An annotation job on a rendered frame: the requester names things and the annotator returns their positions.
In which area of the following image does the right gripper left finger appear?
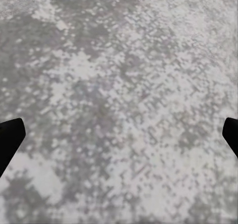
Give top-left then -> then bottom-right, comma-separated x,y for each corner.
0,118 -> 26,177

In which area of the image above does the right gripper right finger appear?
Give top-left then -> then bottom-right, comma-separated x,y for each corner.
222,117 -> 238,158

